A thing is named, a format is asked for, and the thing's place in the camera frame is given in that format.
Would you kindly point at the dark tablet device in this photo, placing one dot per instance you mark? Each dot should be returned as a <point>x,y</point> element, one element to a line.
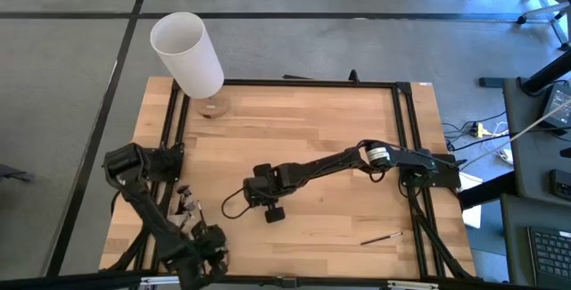
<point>557,107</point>

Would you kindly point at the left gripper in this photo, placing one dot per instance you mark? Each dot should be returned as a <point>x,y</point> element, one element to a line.
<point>212,254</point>

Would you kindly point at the clear acrylic organizer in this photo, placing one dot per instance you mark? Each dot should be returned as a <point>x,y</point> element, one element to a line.
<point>185,224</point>

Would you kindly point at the black floor object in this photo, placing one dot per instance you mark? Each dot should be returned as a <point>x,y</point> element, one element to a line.
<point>13,173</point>

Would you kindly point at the white cylindrical cup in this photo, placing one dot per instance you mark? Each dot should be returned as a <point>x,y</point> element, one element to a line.
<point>187,58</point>

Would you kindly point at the black gantry post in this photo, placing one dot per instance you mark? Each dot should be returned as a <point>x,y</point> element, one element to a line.
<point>548,73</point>

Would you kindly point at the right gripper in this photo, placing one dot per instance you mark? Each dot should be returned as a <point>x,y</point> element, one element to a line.
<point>267,187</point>

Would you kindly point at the white office chair base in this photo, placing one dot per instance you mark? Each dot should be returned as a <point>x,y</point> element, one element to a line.
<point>542,13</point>

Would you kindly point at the white paper sheet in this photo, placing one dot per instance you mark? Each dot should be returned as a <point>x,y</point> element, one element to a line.
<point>472,214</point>

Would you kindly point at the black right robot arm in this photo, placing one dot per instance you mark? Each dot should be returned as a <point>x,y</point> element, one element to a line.
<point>330,165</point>

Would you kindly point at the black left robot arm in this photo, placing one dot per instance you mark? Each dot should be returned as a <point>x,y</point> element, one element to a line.
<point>151,218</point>

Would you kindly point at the yellow power strip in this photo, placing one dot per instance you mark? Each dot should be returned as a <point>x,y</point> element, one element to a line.
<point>480,130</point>

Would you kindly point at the grey side desk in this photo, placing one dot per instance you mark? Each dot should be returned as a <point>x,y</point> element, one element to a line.
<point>517,245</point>

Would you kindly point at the small black desk device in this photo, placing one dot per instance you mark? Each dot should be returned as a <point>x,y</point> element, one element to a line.
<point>561,184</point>

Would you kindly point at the black laptop keyboard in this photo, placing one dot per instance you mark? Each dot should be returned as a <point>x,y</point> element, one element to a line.
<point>551,254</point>

